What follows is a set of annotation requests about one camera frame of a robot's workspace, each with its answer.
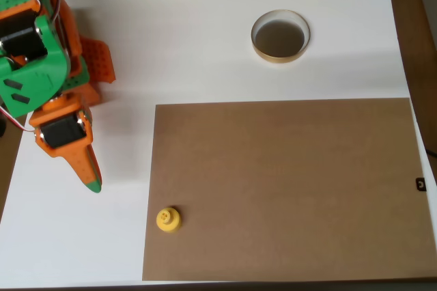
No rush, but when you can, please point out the small yellow plastic piece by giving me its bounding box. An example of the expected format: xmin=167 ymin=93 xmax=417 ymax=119
xmin=156 ymin=206 xmax=182 ymax=234

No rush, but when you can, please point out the round clear shallow dish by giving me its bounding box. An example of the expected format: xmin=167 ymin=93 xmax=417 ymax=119
xmin=251 ymin=9 xmax=311 ymax=65

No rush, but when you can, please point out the white board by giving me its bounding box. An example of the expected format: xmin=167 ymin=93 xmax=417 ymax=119
xmin=0 ymin=0 xmax=437 ymax=288

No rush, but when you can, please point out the brown cardboard sheet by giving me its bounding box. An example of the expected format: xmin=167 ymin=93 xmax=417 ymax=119
xmin=141 ymin=98 xmax=437 ymax=281

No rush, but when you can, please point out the red white black servo cable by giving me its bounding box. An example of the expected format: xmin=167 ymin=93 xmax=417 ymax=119
xmin=0 ymin=102 xmax=37 ymax=133

